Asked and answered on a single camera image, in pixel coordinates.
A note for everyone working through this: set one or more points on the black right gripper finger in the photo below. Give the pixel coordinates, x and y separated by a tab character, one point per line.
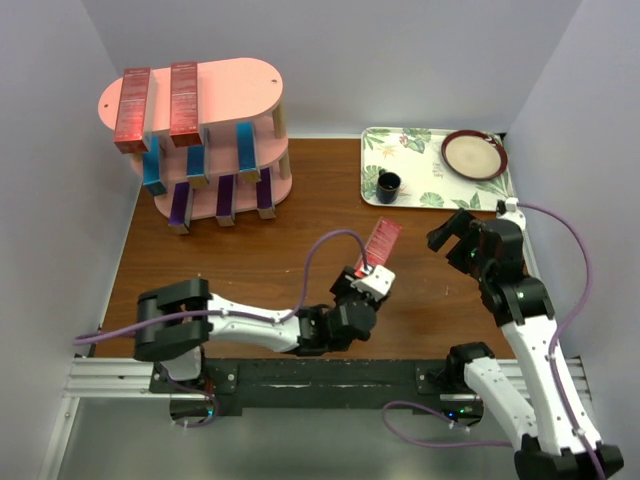
466	255
457	225

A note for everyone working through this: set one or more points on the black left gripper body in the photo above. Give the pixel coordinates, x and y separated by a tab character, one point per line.
353	294

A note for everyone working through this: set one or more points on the red toothpaste box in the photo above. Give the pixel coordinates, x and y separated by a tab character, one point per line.
135	115
185	127
379	246

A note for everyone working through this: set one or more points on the silver purple toothpaste box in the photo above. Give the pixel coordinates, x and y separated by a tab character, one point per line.
225	206

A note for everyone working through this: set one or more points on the blue toothpaste box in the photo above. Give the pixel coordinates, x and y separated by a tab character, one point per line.
246	150
197	166
153	167

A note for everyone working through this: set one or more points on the blue toothpaste box front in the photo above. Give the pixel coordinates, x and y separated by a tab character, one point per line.
153	167

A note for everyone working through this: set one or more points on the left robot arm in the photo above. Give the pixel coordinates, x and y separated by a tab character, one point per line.
177	319

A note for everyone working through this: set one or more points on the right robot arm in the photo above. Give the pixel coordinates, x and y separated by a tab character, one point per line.
548	427

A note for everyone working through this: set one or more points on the red rimmed beige plate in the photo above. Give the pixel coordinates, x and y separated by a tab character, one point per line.
474	155

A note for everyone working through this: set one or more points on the dark blue mug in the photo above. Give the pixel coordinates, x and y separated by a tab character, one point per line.
387	187

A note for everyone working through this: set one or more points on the floral serving tray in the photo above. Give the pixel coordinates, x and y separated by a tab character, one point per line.
414	154

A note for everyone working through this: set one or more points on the black base mat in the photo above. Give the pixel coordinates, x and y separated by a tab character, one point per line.
241	384

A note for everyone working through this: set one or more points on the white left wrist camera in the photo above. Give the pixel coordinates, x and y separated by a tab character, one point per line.
377	282

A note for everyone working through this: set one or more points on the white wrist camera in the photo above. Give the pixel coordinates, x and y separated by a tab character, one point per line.
377	282
509	210

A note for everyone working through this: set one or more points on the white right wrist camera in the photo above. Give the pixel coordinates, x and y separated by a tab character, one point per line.
509	210

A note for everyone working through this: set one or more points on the aluminium frame rail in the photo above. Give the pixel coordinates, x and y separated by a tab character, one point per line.
109	378

